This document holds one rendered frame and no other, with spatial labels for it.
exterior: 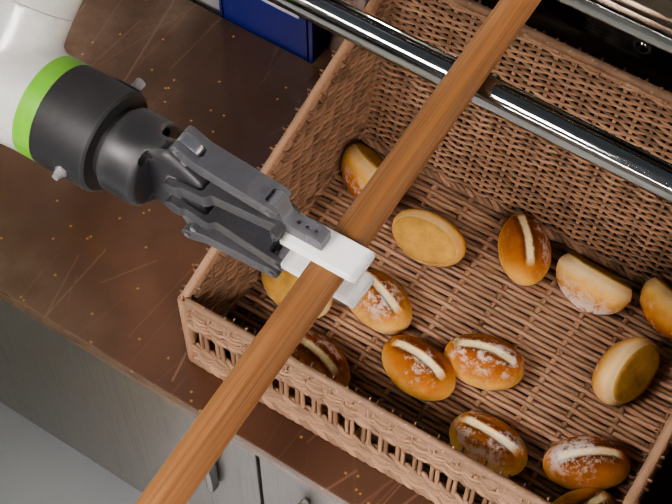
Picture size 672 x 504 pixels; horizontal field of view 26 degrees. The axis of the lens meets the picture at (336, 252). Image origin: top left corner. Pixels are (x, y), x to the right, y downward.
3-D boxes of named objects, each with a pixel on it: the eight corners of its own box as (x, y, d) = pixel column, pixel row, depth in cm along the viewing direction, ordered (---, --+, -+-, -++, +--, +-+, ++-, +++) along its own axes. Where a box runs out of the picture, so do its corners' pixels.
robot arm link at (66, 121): (32, 191, 123) (12, 126, 115) (116, 98, 128) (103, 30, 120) (89, 224, 121) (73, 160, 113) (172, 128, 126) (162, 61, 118)
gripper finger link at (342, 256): (300, 216, 115) (300, 211, 114) (375, 257, 113) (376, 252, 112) (279, 243, 113) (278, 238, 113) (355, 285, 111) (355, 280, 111)
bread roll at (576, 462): (625, 443, 171) (633, 424, 166) (630, 496, 167) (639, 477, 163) (539, 442, 171) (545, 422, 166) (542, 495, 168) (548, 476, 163)
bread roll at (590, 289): (632, 290, 174) (609, 330, 175) (641, 289, 180) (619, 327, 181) (560, 248, 177) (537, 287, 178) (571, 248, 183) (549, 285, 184)
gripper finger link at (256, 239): (165, 197, 117) (164, 205, 119) (279, 273, 116) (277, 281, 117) (193, 164, 119) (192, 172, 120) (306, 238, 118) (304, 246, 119)
